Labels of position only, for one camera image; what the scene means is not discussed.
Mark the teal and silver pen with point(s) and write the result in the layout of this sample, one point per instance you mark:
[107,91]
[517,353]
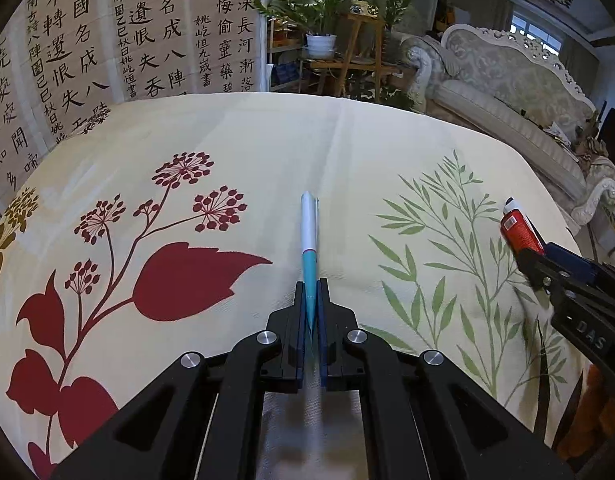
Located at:
[309,240]

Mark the white storage shelf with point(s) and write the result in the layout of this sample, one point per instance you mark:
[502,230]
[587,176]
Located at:
[285,65]

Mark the white plant pot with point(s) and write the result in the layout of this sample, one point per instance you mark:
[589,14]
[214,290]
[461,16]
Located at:
[321,46]

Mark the green potted plant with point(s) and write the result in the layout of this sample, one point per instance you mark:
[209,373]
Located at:
[327,5]

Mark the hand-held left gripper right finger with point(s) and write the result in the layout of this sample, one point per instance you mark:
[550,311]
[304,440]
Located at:
[322,330]

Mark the cream carved sofa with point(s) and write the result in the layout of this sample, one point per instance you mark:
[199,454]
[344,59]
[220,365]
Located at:
[512,110]

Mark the wooden plant stand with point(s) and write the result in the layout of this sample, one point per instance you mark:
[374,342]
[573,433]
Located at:
[357,55]

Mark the calligraphy wall screen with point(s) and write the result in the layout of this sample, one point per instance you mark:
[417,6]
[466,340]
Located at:
[112,35]

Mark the floral tablecloth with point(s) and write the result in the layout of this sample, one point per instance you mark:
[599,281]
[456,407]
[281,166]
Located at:
[337,160]

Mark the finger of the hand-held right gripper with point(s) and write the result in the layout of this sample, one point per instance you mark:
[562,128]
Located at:
[542,272]
[575,262]

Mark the window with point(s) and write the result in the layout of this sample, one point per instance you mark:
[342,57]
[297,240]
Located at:
[535,30]

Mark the red tube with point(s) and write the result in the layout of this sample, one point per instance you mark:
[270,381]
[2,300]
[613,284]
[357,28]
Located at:
[521,230]

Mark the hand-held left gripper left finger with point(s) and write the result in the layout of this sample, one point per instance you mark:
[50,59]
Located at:
[300,330]

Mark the magazines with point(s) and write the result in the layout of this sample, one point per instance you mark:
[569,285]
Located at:
[557,132]

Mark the patterned cushion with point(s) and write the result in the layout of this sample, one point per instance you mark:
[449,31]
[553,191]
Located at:
[587,137]

